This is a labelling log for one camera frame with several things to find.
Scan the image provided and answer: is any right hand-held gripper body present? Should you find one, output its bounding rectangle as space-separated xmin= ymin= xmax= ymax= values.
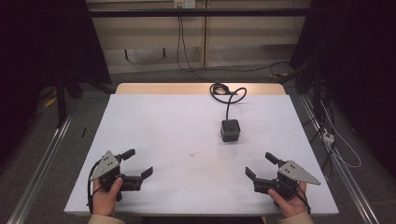
xmin=252 ymin=160 xmax=322 ymax=207

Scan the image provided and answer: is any person's right hand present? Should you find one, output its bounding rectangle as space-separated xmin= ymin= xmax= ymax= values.
xmin=267 ymin=181 xmax=310 ymax=219

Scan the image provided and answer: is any white power strip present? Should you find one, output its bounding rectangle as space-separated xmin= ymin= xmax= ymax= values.
xmin=322 ymin=132 xmax=335 ymax=146

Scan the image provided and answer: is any white wall outlet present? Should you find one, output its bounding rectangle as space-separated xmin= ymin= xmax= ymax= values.
xmin=173 ymin=0 xmax=197 ymax=9

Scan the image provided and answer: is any metal floor rail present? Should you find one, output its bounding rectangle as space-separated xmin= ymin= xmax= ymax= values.
xmin=298 ymin=92 xmax=381 ymax=224
xmin=6 ymin=113 xmax=75 ymax=224

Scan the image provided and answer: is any black horizontal bar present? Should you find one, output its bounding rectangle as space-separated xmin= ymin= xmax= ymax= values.
xmin=88 ymin=7 xmax=313 ymax=19

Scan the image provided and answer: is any black metal stand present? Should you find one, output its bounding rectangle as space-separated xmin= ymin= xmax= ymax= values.
xmin=53 ymin=69 xmax=117 ymax=129
xmin=276 ymin=59 xmax=335 ymax=181

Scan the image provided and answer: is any black cube power socket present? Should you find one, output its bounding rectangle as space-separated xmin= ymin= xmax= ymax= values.
xmin=219 ymin=119 xmax=242 ymax=143

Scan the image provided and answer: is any white cable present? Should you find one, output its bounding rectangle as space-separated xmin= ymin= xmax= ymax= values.
xmin=319 ymin=100 xmax=362 ymax=170

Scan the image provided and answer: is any person's left hand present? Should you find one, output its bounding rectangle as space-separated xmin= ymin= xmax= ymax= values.
xmin=92 ymin=176 xmax=124 ymax=217

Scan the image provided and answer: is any hand-held gripper cable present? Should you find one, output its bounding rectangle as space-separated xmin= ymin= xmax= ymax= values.
xmin=281 ymin=178 xmax=312 ymax=216
xmin=86 ymin=159 xmax=104 ymax=216

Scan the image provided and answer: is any right hand-held gripper cable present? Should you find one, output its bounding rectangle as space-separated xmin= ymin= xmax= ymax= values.
xmin=281 ymin=178 xmax=312 ymax=216

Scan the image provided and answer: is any black wall cable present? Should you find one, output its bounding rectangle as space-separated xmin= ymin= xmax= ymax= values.
xmin=176 ymin=15 xmax=290 ymax=82

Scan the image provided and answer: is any black power socket cable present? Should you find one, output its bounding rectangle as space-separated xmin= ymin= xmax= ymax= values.
xmin=209 ymin=82 xmax=248 ymax=121

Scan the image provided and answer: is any dark curtain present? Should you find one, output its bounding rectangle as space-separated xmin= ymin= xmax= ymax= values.
xmin=289 ymin=0 xmax=396 ymax=178
xmin=0 ymin=0 xmax=112 ymax=162

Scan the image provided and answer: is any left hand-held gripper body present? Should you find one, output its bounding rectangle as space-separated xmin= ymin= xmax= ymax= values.
xmin=89 ymin=150 xmax=145 ymax=202

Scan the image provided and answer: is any left hand-held gripper cable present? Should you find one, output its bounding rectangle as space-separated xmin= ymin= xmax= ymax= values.
xmin=86 ymin=159 xmax=104 ymax=216

